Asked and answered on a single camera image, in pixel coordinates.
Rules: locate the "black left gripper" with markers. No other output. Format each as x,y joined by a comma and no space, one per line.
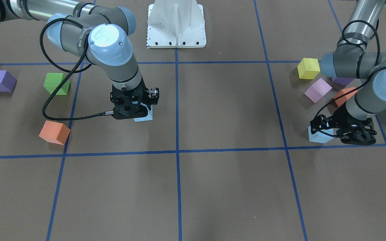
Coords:
341,120

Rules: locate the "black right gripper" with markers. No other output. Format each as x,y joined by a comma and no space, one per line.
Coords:
153,96

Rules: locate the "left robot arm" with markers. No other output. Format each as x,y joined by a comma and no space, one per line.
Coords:
350,60

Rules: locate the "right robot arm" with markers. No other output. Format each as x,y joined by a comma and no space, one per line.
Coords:
95,34

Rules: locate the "pink lilac foam block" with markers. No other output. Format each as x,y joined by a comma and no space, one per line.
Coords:
317,90

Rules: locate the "purple foam block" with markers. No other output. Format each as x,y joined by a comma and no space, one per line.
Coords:
342,80
7,81

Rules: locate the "yellow foam block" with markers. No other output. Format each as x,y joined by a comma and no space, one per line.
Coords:
308,68

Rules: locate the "green foam block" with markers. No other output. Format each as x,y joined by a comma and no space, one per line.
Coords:
53,80

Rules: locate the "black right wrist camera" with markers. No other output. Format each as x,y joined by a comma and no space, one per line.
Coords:
152,97

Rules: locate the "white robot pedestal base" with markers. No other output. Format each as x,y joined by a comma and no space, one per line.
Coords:
176,24

